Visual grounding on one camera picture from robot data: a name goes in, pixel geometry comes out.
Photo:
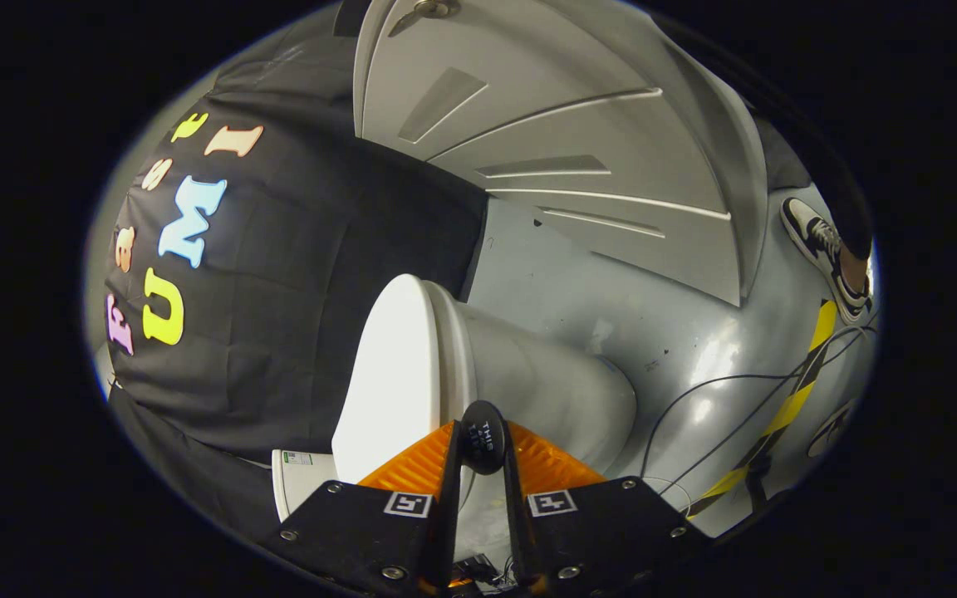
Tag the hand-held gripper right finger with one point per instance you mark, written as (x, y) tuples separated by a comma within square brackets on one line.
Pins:
[(516, 515)]

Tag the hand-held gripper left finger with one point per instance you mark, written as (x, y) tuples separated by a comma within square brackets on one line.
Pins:
[(445, 515)]

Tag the black lid knob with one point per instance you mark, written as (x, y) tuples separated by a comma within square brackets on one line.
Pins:
[(484, 436)]

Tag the black backdrop cloth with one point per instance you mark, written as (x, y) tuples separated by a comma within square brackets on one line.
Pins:
[(321, 249)]

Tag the yellow black hazard tape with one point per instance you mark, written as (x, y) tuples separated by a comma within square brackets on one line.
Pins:
[(790, 407)]

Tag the black and white sneaker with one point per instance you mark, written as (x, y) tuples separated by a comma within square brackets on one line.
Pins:
[(831, 428), (819, 241)]

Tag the grey ribbed door panel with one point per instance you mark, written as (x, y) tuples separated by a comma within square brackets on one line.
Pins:
[(578, 141)]

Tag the person's leg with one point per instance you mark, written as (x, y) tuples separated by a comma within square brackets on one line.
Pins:
[(844, 208)]

